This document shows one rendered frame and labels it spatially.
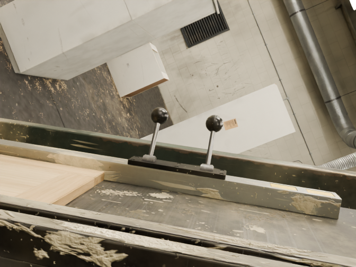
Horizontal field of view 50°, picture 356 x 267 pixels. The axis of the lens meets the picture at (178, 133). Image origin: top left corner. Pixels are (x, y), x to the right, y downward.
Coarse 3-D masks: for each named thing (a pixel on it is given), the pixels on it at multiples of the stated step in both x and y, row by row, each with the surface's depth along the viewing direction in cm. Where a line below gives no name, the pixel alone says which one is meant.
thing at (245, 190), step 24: (0, 144) 82; (24, 144) 85; (96, 168) 79; (120, 168) 78; (144, 168) 77; (192, 192) 76; (216, 192) 76; (240, 192) 75; (264, 192) 74; (288, 192) 74; (336, 216) 73
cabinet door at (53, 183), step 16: (0, 160) 76; (16, 160) 78; (32, 160) 80; (0, 176) 66; (16, 176) 68; (32, 176) 69; (48, 176) 70; (64, 176) 71; (80, 176) 72; (96, 176) 74; (0, 192) 58; (16, 192) 59; (32, 192) 59; (48, 192) 60; (64, 192) 61; (80, 192) 67
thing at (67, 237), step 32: (0, 224) 35; (32, 224) 34; (64, 224) 35; (96, 224) 37; (128, 224) 37; (160, 224) 38; (0, 256) 35; (32, 256) 34; (64, 256) 34; (96, 256) 34; (128, 256) 33; (160, 256) 33; (192, 256) 32; (224, 256) 33; (256, 256) 35; (288, 256) 35; (320, 256) 35
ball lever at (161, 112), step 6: (156, 108) 83; (162, 108) 83; (156, 114) 82; (162, 114) 82; (156, 120) 82; (162, 120) 82; (156, 126) 82; (156, 132) 82; (156, 138) 81; (150, 144) 81; (150, 150) 80; (144, 156) 79; (150, 156) 79
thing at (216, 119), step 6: (210, 120) 81; (216, 120) 80; (222, 120) 82; (210, 126) 81; (216, 126) 80; (222, 126) 82; (210, 132) 81; (210, 138) 80; (210, 144) 80; (210, 150) 79; (210, 156) 79; (204, 168) 77; (210, 168) 77
